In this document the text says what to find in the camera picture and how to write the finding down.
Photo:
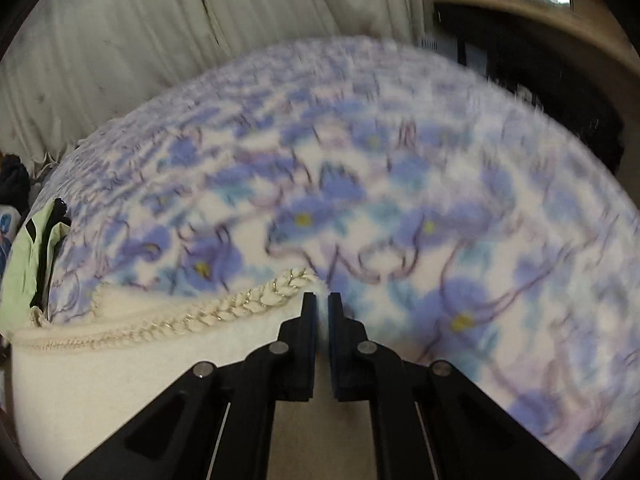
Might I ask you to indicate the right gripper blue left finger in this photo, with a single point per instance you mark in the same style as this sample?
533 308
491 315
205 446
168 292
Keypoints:
283 370

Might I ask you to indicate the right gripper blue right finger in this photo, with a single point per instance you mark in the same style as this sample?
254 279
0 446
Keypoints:
361 369

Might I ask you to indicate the cream fuzzy cardigan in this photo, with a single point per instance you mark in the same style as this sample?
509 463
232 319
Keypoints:
75 384

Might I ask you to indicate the purple cat print blanket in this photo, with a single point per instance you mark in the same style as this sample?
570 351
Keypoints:
454 220

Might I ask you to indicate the green folded garment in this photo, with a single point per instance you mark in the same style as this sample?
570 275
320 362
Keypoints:
26 278

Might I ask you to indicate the blue flower rolled quilt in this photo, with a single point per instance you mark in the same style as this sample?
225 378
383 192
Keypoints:
10 219

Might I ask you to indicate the black patterned fabric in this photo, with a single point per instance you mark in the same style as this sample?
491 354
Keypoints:
523 63

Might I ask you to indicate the cream floral curtain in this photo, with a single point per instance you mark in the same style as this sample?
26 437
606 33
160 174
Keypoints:
76 64

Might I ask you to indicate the wooden bookshelf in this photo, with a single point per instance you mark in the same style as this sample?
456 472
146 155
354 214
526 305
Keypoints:
586 32

